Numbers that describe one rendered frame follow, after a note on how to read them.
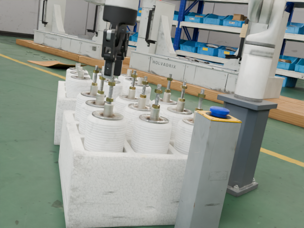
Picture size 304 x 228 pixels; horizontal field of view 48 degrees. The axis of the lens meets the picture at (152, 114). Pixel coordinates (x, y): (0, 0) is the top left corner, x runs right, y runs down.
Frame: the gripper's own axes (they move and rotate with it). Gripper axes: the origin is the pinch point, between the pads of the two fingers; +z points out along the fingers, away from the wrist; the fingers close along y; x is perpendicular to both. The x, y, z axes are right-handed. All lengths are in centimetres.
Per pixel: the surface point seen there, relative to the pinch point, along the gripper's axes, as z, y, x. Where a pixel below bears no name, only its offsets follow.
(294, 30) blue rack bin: -48, 467, -138
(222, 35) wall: -43, 973, -52
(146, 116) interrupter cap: 10.5, 5.9, -8.6
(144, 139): 14.9, 0.8, -9.6
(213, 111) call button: 3.5, -8.1, -23.9
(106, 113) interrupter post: 9.9, -0.9, 0.0
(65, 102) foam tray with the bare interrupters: 19, 39, 27
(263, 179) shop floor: 36, 47, -49
